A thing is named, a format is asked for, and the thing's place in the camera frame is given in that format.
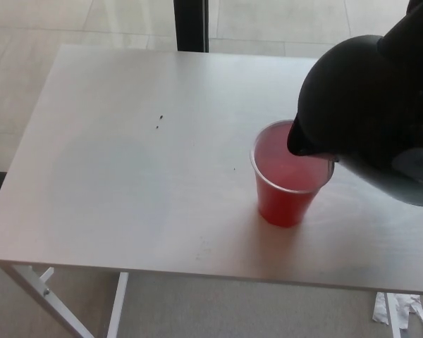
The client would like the crumpled white paper scrap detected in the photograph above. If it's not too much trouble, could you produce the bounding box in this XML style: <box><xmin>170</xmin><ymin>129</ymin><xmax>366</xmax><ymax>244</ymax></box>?
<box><xmin>394</xmin><ymin>294</ymin><xmax>423</xmax><ymax>331</ymax></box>

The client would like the white straight table leg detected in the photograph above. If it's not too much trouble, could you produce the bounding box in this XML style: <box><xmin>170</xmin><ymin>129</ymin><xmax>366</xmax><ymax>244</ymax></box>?
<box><xmin>385</xmin><ymin>292</ymin><xmax>401</xmax><ymax>338</ymax></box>
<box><xmin>104</xmin><ymin>271</ymin><xmax>130</xmax><ymax>338</ymax></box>

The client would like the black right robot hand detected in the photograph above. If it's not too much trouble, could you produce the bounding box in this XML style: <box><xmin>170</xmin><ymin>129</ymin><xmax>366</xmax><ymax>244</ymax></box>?
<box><xmin>376</xmin><ymin>0</ymin><xmax>423</xmax><ymax>63</ymax></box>

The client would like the white slanted table leg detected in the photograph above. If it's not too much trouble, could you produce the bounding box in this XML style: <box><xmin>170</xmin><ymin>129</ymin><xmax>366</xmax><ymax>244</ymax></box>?
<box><xmin>0</xmin><ymin>263</ymin><xmax>90</xmax><ymax>338</ymax></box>

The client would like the black electric kettle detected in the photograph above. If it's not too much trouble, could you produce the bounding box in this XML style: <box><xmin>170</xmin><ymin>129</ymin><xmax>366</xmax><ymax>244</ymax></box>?
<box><xmin>286</xmin><ymin>34</ymin><xmax>423</xmax><ymax>208</ymax></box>

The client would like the white paper strip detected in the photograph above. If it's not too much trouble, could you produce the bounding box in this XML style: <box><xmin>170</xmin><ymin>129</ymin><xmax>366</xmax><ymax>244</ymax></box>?
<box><xmin>371</xmin><ymin>292</ymin><xmax>389</xmax><ymax>325</ymax></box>

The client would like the white table leg bracket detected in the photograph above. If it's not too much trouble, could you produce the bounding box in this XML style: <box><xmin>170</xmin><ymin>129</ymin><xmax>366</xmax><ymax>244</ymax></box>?
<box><xmin>27</xmin><ymin>265</ymin><xmax>56</xmax><ymax>287</ymax></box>

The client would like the black vertical window post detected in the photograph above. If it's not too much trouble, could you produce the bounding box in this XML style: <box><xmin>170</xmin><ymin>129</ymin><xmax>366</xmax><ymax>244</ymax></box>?
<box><xmin>173</xmin><ymin>0</ymin><xmax>210</xmax><ymax>54</ymax></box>

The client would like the red plastic cup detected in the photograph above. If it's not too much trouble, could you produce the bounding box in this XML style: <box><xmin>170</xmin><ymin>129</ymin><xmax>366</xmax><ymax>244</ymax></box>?
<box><xmin>250</xmin><ymin>119</ymin><xmax>336</xmax><ymax>228</ymax></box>

